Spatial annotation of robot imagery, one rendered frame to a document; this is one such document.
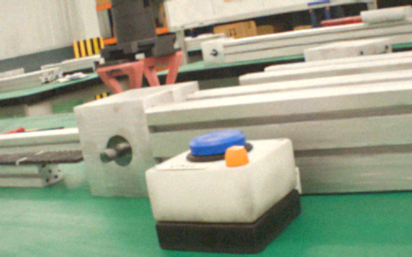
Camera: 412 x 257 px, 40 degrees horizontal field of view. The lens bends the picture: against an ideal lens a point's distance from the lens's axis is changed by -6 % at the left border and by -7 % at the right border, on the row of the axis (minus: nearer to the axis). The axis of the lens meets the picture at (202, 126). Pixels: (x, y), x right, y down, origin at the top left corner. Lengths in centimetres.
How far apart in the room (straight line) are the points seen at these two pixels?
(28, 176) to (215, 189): 40
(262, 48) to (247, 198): 190
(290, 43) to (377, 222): 183
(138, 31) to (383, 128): 45
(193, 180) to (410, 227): 15
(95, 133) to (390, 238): 33
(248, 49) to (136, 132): 175
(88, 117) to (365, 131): 28
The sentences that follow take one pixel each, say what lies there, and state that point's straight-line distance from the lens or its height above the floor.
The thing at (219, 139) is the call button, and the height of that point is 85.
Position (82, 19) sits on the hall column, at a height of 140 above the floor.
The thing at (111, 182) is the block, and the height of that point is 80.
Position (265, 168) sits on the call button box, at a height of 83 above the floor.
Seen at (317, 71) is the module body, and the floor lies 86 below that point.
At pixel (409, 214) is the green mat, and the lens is 43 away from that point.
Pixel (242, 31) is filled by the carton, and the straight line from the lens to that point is 505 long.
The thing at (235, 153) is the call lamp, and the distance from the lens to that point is 38.
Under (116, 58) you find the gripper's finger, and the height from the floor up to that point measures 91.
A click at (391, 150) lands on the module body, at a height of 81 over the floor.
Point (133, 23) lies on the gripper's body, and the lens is 83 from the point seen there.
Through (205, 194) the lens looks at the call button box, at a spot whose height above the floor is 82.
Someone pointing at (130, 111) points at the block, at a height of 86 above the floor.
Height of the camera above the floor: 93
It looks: 9 degrees down
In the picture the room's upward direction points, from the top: 10 degrees counter-clockwise
